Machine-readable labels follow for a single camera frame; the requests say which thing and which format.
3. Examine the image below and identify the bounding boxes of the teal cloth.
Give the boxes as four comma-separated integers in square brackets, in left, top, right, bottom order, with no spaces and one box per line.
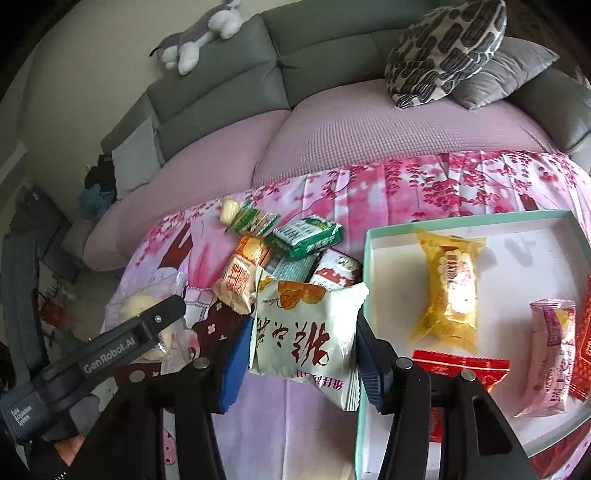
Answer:
[78,187,114,220]

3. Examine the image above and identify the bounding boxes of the red object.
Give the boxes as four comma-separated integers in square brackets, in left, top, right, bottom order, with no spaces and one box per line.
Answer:
[39,298,65,324]

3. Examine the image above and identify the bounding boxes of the grey white plush toy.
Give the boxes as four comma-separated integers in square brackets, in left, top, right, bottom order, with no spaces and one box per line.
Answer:
[148,0,243,75]

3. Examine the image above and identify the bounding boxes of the teal cardboard box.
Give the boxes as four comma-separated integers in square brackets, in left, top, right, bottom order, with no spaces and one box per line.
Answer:
[355,210,591,476]

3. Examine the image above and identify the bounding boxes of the orange snack packet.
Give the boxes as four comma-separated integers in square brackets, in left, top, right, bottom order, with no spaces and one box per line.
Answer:
[211,236,273,315]

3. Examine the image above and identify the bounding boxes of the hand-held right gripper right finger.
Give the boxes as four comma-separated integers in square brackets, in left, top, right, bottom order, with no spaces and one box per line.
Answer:
[355,316,529,480]

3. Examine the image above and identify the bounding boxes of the plain grey pillow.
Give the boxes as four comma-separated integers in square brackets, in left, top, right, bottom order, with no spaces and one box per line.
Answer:
[451,36,560,110]

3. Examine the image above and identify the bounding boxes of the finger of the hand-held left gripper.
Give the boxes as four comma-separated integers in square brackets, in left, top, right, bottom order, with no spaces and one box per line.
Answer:
[104,295,186,342]

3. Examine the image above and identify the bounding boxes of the printed blanket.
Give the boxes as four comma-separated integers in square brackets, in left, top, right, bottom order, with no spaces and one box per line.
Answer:
[99,150,591,480]

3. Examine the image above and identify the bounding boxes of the pink sofa cover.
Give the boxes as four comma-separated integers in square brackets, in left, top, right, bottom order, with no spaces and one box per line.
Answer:
[83,90,561,273]

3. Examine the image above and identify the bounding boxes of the dark clothes pile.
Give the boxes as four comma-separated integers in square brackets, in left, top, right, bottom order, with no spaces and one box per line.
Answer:
[84,154,116,192]

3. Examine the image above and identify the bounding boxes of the clear bread packet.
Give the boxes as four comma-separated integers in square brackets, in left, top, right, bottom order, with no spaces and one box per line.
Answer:
[106,272,204,374]

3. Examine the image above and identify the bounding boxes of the person's left forearm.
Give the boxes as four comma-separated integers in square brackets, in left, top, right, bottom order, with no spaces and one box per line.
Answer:
[44,434,93,480]

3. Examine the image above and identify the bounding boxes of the purple snack packet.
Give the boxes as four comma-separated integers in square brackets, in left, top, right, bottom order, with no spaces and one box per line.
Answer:
[513,298,578,418]

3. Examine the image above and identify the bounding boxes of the white black-lettered snack packet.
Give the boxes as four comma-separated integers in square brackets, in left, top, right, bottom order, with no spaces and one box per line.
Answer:
[249,279,370,411]

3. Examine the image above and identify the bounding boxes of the long red cake packet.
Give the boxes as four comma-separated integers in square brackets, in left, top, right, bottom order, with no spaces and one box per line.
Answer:
[568,274,591,402]

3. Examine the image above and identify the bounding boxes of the dark teal snack packet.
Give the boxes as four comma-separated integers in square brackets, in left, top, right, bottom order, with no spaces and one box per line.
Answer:
[265,251,319,282]

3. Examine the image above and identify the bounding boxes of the small red snack packet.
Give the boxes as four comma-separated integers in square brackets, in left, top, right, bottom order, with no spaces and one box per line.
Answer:
[411,349,511,443]

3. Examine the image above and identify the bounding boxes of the grey cabinet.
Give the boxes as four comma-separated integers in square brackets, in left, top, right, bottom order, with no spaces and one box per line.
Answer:
[0,187,70,287]

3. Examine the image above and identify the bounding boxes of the grey sofa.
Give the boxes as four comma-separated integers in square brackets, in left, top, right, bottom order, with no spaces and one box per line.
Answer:
[62,0,591,268]

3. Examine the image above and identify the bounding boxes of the pale grey pillow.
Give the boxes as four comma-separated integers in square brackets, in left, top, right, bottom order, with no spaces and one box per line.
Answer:
[111,115,162,199]

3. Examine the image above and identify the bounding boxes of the yellow cake packet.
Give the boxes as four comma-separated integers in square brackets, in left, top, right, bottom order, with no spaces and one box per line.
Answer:
[406,230,488,355]

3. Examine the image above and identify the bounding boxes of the white red snack packet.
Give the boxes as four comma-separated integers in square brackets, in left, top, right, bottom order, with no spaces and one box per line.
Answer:
[308,249,363,291]

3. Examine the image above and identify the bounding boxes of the green biscuit packet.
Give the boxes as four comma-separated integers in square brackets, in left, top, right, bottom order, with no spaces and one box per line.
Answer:
[270,215,345,260]

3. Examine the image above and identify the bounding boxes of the black patterned pillow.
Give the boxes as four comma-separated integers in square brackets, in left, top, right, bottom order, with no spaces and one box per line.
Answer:
[384,0,508,109]

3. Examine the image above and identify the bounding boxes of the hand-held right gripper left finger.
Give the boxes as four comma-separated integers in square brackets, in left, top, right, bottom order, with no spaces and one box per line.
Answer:
[81,318,256,480]

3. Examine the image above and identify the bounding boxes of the green white pastry packet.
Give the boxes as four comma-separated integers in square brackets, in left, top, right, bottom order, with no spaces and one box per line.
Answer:
[219,198,280,237]

